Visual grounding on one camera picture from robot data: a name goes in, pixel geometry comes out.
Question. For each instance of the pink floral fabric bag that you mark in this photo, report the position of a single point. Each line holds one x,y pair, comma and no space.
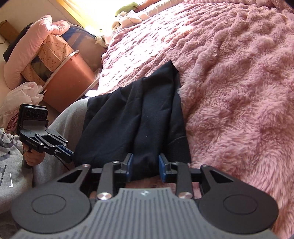
52,50

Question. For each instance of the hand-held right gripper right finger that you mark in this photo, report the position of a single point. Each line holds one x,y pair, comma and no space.
162,167

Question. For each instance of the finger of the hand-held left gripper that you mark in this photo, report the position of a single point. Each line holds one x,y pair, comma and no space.
66,151
62,155

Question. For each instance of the pink puffy pillow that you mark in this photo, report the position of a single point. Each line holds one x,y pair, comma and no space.
29,48

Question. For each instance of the green cloth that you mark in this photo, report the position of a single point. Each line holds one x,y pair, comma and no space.
126,8

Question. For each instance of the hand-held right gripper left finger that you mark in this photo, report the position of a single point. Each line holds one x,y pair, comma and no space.
130,166

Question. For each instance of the crumpled white cloth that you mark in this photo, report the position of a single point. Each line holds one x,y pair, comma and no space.
102,41

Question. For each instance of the sheer white fabric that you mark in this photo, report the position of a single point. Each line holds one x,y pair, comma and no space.
20,98

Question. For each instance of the black pants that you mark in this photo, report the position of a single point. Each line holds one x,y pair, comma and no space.
137,110

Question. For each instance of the blue striped pillow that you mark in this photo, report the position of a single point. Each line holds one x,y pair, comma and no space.
85,43

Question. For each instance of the person's left hand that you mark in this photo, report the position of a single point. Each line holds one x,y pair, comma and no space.
34,157

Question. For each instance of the pink quilted duvet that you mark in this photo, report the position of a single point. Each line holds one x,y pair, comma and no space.
160,7

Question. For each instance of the black bag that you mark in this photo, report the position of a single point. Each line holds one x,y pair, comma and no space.
13,48

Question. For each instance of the brown storage bin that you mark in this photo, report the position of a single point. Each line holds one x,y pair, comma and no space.
69,80

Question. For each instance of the pink fluffy blanket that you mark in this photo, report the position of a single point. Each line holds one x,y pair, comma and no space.
229,80

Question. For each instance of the person's grey sweatshirt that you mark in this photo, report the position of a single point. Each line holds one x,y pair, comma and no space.
11,179

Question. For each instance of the person's grey sweatpants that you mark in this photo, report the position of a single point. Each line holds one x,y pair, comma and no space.
66,121

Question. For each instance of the yellow curtain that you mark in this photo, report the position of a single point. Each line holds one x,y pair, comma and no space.
91,11

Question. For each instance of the pile of white clothes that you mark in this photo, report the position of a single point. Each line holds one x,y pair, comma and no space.
128,20

